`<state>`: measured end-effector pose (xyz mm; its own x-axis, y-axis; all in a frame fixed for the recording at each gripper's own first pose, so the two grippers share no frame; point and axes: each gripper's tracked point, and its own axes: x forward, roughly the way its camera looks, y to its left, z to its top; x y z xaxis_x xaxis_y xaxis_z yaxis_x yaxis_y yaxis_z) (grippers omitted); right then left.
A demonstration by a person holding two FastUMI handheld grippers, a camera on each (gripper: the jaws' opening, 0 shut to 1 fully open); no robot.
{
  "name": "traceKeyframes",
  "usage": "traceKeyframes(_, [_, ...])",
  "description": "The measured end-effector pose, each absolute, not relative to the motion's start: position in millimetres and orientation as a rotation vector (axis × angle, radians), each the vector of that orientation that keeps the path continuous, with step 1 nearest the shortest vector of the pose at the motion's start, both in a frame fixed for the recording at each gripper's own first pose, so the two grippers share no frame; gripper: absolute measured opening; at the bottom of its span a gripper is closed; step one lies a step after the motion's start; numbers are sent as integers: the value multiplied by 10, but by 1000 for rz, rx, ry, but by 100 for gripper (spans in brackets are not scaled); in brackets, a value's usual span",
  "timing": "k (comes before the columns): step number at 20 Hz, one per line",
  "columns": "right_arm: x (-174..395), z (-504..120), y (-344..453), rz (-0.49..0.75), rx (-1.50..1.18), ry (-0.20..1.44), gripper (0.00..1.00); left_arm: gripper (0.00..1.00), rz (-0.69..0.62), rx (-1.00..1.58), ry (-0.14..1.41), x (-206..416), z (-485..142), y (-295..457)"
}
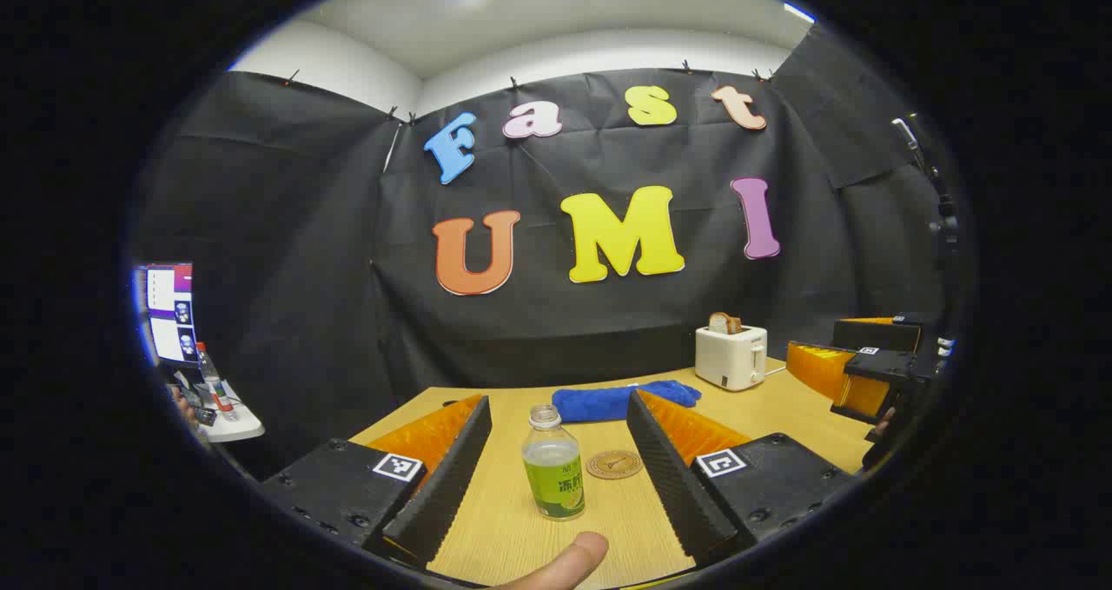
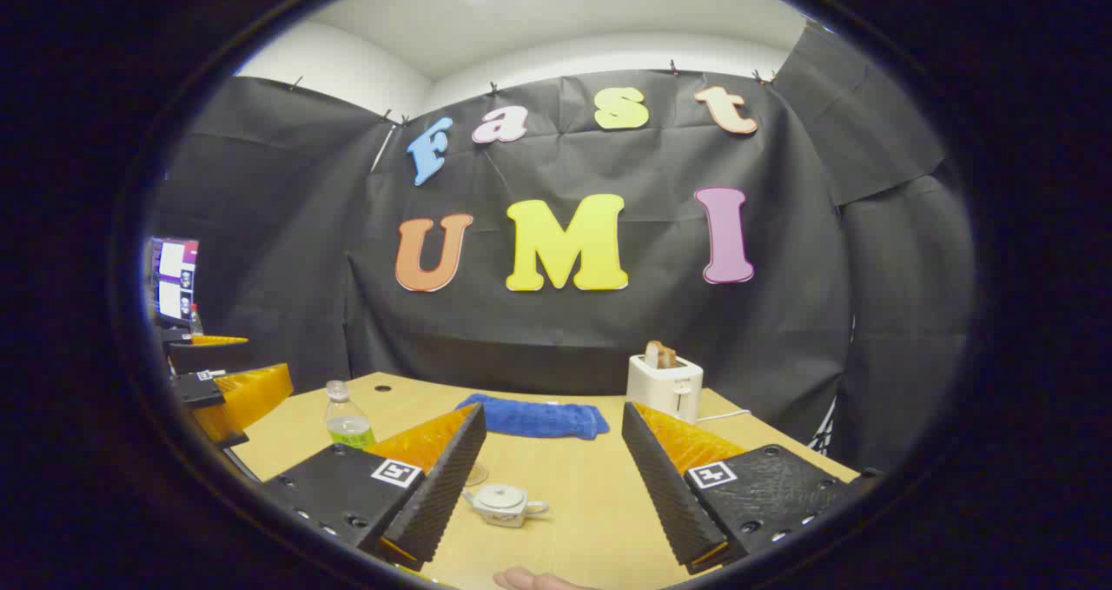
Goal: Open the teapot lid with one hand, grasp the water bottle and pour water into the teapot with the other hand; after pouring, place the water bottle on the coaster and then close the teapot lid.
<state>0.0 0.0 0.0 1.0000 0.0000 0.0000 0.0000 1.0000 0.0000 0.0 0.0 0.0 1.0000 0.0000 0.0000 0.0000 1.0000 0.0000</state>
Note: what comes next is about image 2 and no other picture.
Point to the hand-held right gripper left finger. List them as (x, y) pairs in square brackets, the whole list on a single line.
[(443, 486)]

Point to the blue towel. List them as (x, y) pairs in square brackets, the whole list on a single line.
[(539, 418)]

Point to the computer monitor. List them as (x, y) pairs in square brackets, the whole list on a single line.
[(176, 277)]

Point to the white toaster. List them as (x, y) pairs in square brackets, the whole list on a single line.
[(665, 390)]

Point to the green label water bottle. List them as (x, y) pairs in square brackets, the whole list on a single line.
[(349, 420)]

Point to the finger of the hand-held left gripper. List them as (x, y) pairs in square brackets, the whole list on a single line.
[(252, 394), (217, 341)]

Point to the white teacup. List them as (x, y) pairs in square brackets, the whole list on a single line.
[(508, 513)]

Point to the white teacup lid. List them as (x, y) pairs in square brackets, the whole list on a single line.
[(499, 494)]

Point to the toast slice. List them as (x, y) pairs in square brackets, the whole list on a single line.
[(660, 355)]

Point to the small red cap bottle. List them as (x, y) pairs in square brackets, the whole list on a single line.
[(196, 321)]

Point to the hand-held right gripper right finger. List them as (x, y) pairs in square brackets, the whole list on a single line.
[(665, 494)]

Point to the round brown coaster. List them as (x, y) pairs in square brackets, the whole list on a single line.
[(478, 473)]

